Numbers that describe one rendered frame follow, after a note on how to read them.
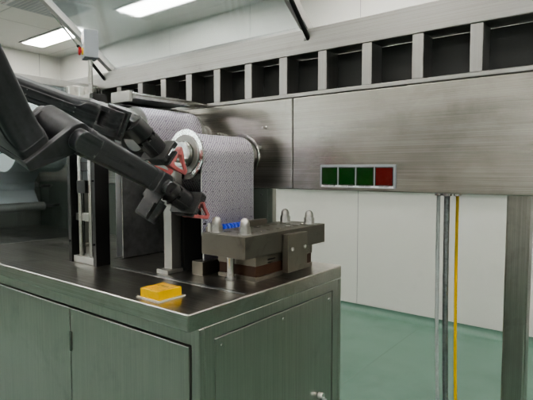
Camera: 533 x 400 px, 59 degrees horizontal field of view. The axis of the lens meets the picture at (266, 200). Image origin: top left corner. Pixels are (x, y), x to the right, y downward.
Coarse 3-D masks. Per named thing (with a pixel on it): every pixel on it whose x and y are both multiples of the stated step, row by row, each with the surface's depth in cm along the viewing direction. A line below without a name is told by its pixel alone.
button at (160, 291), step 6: (144, 288) 112; (150, 288) 112; (156, 288) 112; (162, 288) 112; (168, 288) 112; (174, 288) 113; (180, 288) 114; (144, 294) 112; (150, 294) 111; (156, 294) 109; (162, 294) 109; (168, 294) 111; (174, 294) 113; (180, 294) 114; (156, 300) 109
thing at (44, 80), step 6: (30, 78) 197; (36, 78) 199; (42, 78) 201; (48, 78) 204; (48, 84) 204; (54, 84) 206; (60, 84) 208; (66, 84) 210; (72, 84) 212; (78, 84) 214; (84, 84) 217
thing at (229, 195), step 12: (204, 180) 137; (216, 180) 141; (228, 180) 146; (240, 180) 150; (252, 180) 155; (204, 192) 137; (216, 192) 141; (228, 192) 146; (240, 192) 150; (252, 192) 155; (216, 204) 142; (228, 204) 146; (240, 204) 150; (252, 204) 155; (228, 216) 146; (240, 216) 151; (252, 216) 155; (204, 228) 138
